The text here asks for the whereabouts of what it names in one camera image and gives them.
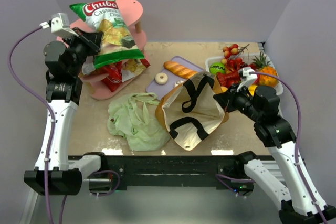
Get green Chuba cassava chips bag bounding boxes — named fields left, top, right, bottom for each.
left=69, top=0, right=144, bottom=68

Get brown Trader Joe's bag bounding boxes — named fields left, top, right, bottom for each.
left=155, top=71, right=229, bottom=151

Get red Chuba chips bag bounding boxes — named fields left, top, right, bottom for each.
left=101, top=59, right=150, bottom=92

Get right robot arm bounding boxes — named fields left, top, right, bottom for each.
left=213, top=86, right=335, bottom=223

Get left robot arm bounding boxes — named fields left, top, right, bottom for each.
left=24, top=27, right=103, bottom=196

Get upper yellow toy banana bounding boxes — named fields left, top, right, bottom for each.
left=248, top=84, right=258, bottom=96

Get red toy lobster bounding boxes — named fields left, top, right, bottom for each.
left=216, top=70, right=241, bottom=88

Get green toy watermelon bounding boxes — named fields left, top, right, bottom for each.
left=209, top=62, right=225, bottom=75

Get toy pineapple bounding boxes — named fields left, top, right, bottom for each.
left=253, top=52, right=278, bottom=88

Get white plastic basket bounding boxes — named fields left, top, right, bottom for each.
left=205, top=53, right=284, bottom=95

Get red yellow berry sprig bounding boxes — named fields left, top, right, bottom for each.
left=221, top=44, right=250, bottom=64

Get chocolate drizzled white donut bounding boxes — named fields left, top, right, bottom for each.
left=174, top=80, right=184, bottom=88

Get pink two-tier shelf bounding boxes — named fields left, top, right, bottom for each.
left=69, top=0, right=150, bottom=100

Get toy baguette bread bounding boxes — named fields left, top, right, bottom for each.
left=163, top=61, right=198, bottom=79

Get plain white donut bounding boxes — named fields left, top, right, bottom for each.
left=155, top=72, right=169, bottom=85

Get light green plastic bag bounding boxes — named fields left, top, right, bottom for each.
left=107, top=92, right=171, bottom=152

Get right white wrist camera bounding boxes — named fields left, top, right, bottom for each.
left=237, top=67, right=258, bottom=91

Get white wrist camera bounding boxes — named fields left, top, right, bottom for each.
left=39, top=13, right=78, bottom=39
left=237, top=67, right=258, bottom=91

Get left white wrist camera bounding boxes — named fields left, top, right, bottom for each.
left=39, top=13, right=78, bottom=39

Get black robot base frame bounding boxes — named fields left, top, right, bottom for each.
left=86, top=152, right=255, bottom=196

